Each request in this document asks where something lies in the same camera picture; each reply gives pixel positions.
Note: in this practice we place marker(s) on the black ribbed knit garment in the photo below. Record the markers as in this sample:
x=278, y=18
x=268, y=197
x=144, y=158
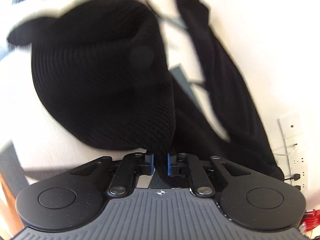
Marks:
x=100, y=71

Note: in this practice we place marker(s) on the white wall socket panel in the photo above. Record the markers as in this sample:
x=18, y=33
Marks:
x=292, y=132

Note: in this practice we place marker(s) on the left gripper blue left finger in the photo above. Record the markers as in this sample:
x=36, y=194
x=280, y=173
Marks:
x=131, y=167

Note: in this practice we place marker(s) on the red ribbed vase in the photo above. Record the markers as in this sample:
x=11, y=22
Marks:
x=309, y=222

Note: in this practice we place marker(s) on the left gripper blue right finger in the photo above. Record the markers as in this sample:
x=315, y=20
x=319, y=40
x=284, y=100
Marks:
x=190, y=167

